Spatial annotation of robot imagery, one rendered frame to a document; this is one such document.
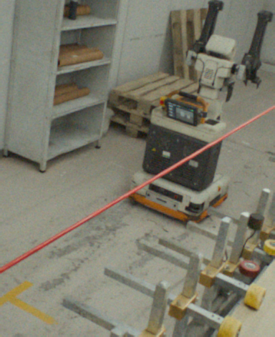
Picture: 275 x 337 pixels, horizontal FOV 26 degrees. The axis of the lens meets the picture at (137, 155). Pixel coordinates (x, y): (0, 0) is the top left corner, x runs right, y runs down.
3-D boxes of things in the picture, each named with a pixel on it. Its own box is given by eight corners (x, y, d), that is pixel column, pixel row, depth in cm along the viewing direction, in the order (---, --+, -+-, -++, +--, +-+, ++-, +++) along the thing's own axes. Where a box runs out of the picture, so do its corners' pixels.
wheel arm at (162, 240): (157, 245, 261) (158, 237, 260) (160, 242, 264) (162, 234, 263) (248, 285, 243) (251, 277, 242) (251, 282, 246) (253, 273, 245)
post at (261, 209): (238, 278, 279) (262, 188, 261) (240, 275, 282) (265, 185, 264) (245, 281, 277) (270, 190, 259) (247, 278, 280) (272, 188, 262)
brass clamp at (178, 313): (165, 314, 201) (168, 302, 199) (182, 296, 212) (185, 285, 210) (182, 322, 198) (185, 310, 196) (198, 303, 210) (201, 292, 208)
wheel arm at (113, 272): (102, 275, 215) (104, 266, 214) (108, 270, 218) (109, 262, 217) (228, 335, 194) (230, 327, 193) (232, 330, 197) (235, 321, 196)
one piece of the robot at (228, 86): (224, 104, 469) (230, 77, 461) (193, 94, 481) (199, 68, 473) (232, 100, 483) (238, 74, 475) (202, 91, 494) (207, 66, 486)
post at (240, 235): (216, 308, 259) (240, 212, 241) (219, 304, 262) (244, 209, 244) (223, 311, 257) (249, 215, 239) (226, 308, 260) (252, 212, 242)
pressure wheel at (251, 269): (231, 287, 245) (238, 264, 241) (238, 279, 252) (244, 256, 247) (249, 295, 242) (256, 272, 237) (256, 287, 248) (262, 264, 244)
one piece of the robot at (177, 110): (202, 134, 436) (202, 111, 421) (160, 120, 451) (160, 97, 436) (209, 126, 443) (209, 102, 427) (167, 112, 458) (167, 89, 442)
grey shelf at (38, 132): (3, 157, 521) (17, -24, 464) (64, 134, 596) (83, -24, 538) (42, 173, 503) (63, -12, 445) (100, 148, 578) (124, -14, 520)
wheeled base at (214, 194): (194, 228, 448) (201, 199, 439) (124, 199, 475) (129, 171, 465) (228, 201, 504) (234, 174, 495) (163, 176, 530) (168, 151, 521)
